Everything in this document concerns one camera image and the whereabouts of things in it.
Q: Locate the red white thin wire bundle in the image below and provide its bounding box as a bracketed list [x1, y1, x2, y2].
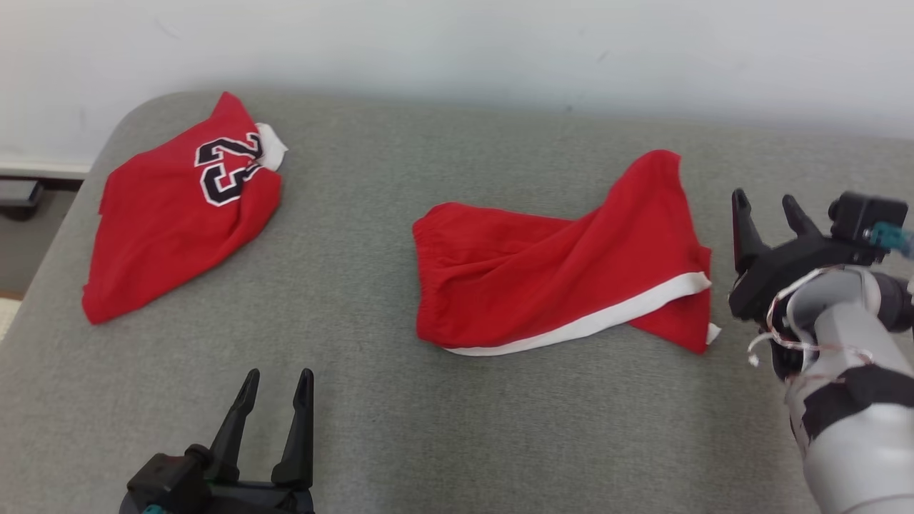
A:
[746, 266, 875, 368]

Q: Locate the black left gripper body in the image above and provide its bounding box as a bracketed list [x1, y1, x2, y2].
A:
[179, 478, 316, 514]

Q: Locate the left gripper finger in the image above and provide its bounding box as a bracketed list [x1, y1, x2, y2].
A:
[271, 368, 315, 488]
[207, 368, 261, 483]

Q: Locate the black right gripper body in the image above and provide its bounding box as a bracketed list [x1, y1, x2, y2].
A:
[728, 234, 869, 323]

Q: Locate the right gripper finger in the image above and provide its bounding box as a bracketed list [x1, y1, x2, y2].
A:
[782, 194, 823, 241]
[732, 188, 773, 276]

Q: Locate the red shorts white trim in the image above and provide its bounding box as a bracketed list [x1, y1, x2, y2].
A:
[412, 148, 722, 357]

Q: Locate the red jersey number 23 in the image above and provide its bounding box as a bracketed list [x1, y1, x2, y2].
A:
[81, 91, 288, 326]

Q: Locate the right black cable teal plug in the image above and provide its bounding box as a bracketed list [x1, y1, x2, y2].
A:
[864, 221, 914, 259]

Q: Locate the white skirting board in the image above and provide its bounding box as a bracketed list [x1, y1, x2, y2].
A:
[0, 161, 90, 179]

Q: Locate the dark grey low object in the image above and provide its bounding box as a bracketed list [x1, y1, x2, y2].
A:
[0, 178, 45, 221]

